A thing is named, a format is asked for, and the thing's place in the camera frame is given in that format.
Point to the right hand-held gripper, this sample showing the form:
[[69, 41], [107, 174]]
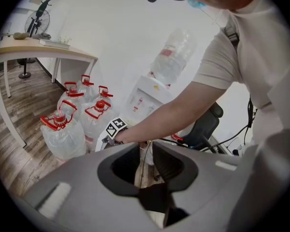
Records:
[[116, 127]]

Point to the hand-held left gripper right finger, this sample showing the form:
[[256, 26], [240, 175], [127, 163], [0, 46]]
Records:
[[183, 175]]

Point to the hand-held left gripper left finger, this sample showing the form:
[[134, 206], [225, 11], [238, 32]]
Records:
[[108, 175]]

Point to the white water dispenser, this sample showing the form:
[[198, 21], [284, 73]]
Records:
[[147, 93]]

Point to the person's right forearm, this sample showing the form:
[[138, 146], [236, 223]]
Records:
[[174, 112]]

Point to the group of clear water jugs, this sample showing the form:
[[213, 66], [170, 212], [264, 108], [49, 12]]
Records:
[[62, 139]]

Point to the large clear dispenser water bottle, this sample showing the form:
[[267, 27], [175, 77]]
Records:
[[174, 54]]

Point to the black office chair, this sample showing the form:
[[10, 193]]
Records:
[[205, 127]]

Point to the small white flowers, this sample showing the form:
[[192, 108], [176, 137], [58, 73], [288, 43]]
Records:
[[64, 40]]

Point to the white book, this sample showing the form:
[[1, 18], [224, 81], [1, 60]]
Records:
[[54, 43]]

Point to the light wooden table white legs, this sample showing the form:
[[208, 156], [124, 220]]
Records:
[[38, 49]]

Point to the grey cloth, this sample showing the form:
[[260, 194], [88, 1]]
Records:
[[41, 36]]

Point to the black standing fan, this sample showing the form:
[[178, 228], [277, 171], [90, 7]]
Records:
[[38, 20]]

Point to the olive grey cap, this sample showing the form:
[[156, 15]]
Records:
[[21, 35]]

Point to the blue face mask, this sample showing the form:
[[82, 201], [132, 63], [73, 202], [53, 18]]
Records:
[[195, 3]]

